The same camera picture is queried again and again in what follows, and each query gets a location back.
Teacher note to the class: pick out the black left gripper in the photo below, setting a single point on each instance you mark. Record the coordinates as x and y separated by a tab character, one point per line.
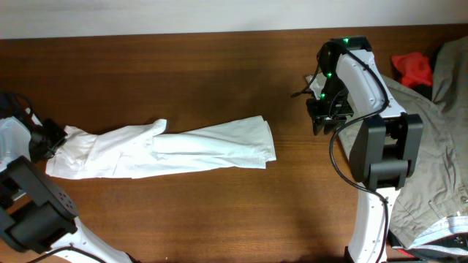
51	132

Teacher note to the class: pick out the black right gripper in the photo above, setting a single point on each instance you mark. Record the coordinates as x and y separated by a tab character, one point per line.
330	114

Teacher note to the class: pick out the white t-shirt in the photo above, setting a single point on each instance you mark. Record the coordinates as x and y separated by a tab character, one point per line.
145	151

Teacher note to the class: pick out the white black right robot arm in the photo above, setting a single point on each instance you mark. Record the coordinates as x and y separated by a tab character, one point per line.
385	150

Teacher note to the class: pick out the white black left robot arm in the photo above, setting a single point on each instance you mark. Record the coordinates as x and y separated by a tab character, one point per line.
36	214

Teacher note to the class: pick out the red cloth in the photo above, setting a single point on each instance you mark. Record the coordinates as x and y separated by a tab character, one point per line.
414	69

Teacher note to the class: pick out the khaki grey shorts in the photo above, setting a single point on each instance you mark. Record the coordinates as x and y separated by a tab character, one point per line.
437	188

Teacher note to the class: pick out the dark navy cloth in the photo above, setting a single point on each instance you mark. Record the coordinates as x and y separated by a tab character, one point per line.
423	89

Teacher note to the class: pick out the grey striped garment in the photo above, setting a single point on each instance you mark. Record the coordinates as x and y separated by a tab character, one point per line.
443	242

